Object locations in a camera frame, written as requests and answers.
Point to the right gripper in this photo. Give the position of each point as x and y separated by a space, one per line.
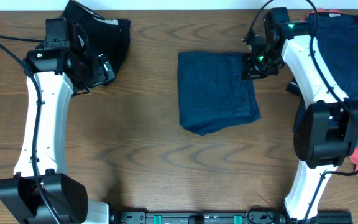
250 72

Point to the folded black shorts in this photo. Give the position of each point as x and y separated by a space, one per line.
101 36

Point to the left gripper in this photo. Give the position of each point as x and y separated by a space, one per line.
99 76

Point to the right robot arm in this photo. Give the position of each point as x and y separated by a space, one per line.
328 130

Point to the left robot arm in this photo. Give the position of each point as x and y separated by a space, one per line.
40 190

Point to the navy blue shorts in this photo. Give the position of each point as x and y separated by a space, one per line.
350 62
212 94

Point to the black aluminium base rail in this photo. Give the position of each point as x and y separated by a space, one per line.
216 217

